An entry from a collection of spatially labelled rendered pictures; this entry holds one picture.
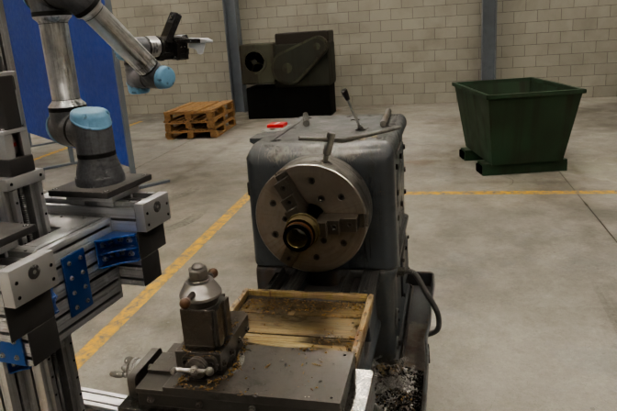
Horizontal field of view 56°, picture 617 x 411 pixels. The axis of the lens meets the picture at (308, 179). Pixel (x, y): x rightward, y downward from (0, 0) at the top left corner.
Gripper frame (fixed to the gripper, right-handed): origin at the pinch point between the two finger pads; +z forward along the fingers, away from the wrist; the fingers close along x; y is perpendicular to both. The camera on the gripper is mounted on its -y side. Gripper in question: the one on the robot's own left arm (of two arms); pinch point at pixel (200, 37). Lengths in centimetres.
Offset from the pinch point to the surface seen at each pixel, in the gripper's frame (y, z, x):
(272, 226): 42, -38, 76
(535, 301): 146, 160, 94
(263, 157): 28, -26, 61
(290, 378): 45, -79, 121
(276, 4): 39, 703, -637
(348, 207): 34, -27, 95
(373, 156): 24, -11, 90
